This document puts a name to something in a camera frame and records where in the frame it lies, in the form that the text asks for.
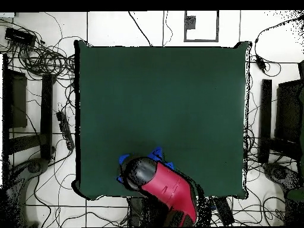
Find dark green table cloth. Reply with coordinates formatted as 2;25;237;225
71;39;252;200

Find grey stand base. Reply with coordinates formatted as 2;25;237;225
4;157;50;228
262;162;303;191

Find blue shirt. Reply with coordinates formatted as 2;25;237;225
116;146;175;183

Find black power adapter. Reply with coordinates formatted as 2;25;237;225
255;55;267;72

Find black metal stand frame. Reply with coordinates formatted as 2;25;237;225
2;53;54;164
258;60;304;164

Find black electronics box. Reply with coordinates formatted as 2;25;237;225
4;27;37;47

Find tangled black cables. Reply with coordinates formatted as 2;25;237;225
0;18;77;81

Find long black power strip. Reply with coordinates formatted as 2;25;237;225
212;197;236;226

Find small dark grey square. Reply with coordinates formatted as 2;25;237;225
185;15;197;30

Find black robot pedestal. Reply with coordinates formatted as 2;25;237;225
126;197;167;227

